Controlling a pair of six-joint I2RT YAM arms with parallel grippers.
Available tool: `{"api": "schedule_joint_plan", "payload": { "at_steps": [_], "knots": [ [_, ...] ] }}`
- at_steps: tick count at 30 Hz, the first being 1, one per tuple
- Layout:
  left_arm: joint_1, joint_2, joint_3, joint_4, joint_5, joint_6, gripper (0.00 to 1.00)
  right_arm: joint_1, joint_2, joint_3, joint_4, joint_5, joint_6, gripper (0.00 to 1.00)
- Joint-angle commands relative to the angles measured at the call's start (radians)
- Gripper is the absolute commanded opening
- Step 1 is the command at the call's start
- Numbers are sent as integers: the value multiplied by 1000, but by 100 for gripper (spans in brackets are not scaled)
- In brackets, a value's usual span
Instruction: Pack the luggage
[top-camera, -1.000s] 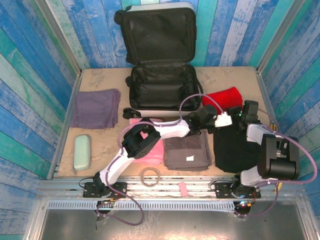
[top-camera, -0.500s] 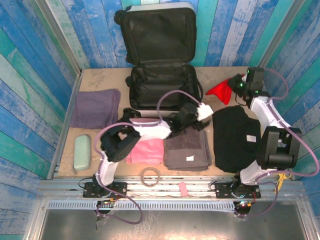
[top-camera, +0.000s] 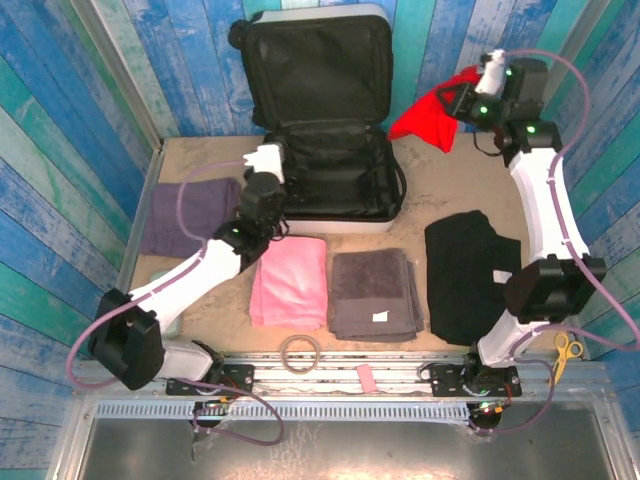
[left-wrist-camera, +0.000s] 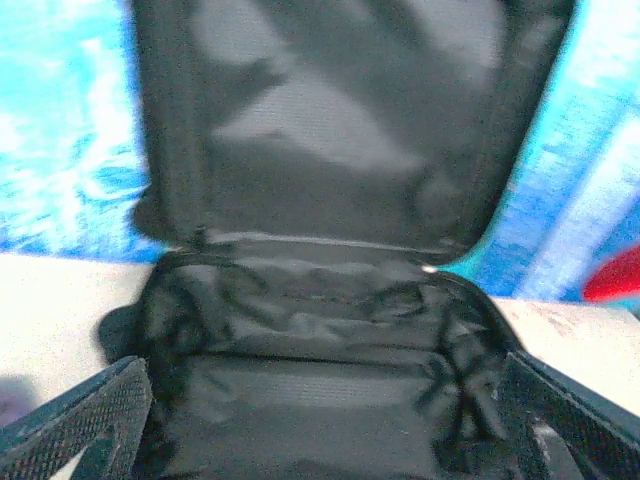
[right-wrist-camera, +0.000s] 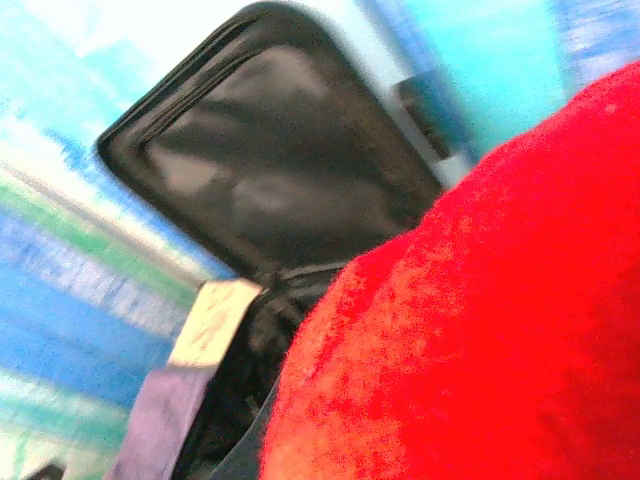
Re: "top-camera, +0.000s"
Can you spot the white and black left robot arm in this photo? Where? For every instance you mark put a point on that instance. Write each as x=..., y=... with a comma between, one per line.
x=170, y=295

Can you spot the aluminium mounting rail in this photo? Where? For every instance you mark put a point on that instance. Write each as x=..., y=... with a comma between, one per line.
x=400, y=372

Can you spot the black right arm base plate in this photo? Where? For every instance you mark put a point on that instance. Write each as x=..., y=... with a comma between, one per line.
x=445, y=380

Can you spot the pale green glasses case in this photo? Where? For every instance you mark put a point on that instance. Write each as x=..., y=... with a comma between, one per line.
x=175, y=327

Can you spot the white hard-shell suitcase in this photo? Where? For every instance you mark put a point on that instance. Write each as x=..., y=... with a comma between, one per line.
x=320, y=65

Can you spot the purple towel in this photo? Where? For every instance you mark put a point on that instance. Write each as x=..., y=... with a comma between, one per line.
x=200, y=215

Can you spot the pink eraser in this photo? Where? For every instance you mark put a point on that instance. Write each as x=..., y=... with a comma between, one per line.
x=367, y=380

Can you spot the red cloth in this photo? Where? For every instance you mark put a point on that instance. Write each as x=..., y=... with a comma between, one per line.
x=425, y=125

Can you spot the black t-shirt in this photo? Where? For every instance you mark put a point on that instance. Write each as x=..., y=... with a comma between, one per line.
x=465, y=275

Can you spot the steel sheet tray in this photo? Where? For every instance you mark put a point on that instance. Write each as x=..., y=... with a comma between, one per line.
x=400, y=450

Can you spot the pink towel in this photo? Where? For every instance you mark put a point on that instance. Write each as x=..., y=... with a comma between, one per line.
x=290, y=280

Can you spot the aluminium corner post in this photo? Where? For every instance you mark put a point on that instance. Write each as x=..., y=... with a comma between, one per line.
x=117, y=65
x=585, y=25

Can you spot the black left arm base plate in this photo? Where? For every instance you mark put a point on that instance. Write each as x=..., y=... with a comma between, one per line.
x=240, y=375

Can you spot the small circuit board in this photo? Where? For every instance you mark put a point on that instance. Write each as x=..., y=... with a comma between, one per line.
x=487, y=407
x=215, y=405

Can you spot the yellow scissors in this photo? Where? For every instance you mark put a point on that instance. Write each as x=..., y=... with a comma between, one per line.
x=562, y=357

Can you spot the grey towel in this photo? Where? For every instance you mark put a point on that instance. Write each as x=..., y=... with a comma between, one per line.
x=372, y=290

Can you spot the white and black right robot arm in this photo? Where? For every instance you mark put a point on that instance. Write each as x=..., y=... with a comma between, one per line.
x=545, y=210

